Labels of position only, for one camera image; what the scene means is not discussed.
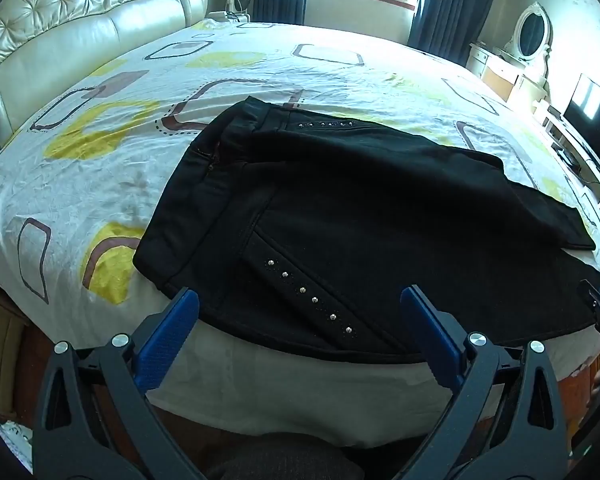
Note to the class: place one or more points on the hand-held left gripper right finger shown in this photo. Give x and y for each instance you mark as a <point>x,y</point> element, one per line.
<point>434,332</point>

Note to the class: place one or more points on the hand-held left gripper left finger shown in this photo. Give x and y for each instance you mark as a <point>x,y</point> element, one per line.
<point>169,341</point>

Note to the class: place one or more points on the black pants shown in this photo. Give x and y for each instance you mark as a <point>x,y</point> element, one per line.
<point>355,210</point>

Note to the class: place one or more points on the white television stand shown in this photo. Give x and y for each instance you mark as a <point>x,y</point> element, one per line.
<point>587,175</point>

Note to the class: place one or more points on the patterned white bed sheet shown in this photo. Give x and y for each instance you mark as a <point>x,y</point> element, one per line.
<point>130,185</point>

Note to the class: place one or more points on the wooden nightstand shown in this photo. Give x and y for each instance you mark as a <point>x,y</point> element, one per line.
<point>0,350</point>

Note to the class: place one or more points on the black television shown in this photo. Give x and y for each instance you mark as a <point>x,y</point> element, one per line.
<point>592,110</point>

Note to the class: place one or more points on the white dresser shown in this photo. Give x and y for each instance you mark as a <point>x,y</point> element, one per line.
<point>500,72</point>

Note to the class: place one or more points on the white oval vanity mirror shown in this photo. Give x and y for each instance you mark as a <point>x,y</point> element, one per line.
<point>530,35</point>

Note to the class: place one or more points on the cream tufted leather headboard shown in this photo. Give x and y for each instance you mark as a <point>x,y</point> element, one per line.
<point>80,35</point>

